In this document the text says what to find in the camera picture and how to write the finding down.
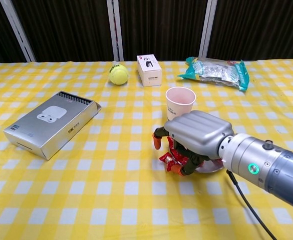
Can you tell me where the round steel plate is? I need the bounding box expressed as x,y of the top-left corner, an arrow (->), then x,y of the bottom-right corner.
195,159 -> 224,174

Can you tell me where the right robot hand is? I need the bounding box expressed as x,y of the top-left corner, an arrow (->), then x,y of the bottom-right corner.
152,109 -> 235,178

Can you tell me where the teal snack bag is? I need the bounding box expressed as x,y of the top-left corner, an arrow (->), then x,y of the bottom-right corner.
177,56 -> 250,92

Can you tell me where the silver earbuds box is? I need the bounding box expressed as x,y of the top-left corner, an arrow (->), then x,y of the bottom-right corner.
3,90 -> 102,161

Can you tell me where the red candy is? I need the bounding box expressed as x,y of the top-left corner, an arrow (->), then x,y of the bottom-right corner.
159,152 -> 180,173
167,136 -> 178,154
172,149 -> 191,167

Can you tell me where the white metal frame post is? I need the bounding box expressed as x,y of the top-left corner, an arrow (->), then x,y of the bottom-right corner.
0,0 -> 37,63
107,0 -> 124,62
198,0 -> 217,58

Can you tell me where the small white product box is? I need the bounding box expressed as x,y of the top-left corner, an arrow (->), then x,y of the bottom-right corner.
136,54 -> 162,88

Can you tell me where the yellow tennis ball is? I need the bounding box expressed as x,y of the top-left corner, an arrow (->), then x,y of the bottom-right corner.
108,63 -> 130,86

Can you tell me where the yellow checkered tablecloth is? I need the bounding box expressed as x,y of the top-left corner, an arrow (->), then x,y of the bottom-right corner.
0,59 -> 293,240

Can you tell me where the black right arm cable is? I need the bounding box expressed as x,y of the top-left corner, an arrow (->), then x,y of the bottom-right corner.
226,169 -> 278,240

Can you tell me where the white paper cup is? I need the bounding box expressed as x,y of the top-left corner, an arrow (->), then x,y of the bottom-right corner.
165,86 -> 196,123

